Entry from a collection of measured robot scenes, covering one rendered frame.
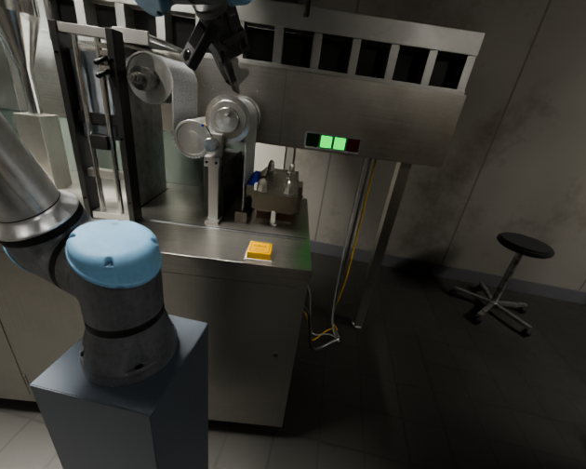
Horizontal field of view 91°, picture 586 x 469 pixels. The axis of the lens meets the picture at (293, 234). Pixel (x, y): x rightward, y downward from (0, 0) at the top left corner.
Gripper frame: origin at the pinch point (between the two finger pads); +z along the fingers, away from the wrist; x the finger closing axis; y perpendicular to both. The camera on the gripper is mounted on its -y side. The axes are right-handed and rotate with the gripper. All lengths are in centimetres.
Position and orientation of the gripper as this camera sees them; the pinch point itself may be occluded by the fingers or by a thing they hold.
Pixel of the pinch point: (231, 86)
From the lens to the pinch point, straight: 91.9
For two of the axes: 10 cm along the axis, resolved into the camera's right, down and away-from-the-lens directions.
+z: 1.3, 3.8, 9.2
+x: -5.6, -7.4, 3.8
